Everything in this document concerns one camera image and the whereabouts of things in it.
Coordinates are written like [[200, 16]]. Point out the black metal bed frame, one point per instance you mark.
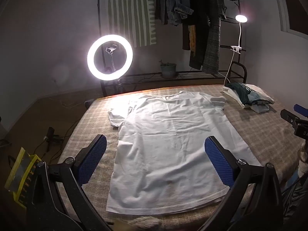
[[244, 69]]

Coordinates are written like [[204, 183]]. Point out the black hanging coat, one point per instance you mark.
[[199, 9]]

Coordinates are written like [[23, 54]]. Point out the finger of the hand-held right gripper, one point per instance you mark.
[[301, 109], [290, 118]]

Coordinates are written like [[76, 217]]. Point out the yellow hanging garment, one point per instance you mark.
[[192, 38]]

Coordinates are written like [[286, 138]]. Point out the black floor tripod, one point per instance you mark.
[[51, 137]]

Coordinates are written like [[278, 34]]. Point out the black metal clothes rack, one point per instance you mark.
[[144, 75]]

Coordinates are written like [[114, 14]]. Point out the checked beige blanket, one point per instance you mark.
[[252, 125]]

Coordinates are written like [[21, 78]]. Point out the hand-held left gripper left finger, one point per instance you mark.
[[98, 149]]

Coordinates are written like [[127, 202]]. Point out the fuzzy beige cloth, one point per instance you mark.
[[142, 224]]

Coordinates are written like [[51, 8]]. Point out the dark brown hanging garment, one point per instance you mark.
[[185, 38]]

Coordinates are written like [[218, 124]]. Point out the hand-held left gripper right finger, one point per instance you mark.
[[217, 163]]

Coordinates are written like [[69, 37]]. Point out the person's striped clothing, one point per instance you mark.
[[294, 202]]

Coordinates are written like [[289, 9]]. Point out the yellow plastic crate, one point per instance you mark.
[[21, 170]]

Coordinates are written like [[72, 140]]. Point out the white t-shirt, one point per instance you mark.
[[168, 137]]

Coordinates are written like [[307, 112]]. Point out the green plant pot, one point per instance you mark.
[[168, 70]]

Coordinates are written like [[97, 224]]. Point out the dark green garment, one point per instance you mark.
[[240, 90]]

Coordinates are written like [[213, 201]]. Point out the denim jacket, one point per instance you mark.
[[175, 2]]

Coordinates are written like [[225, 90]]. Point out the white clip lamp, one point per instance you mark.
[[241, 18]]

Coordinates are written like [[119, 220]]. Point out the light grey folded garment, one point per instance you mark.
[[259, 108]]

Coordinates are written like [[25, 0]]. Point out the striped wall hanging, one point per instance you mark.
[[125, 12]]

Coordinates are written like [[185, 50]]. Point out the white window frame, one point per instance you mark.
[[285, 16]]

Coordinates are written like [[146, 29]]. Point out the stack of folded clothes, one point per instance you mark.
[[263, 95]]

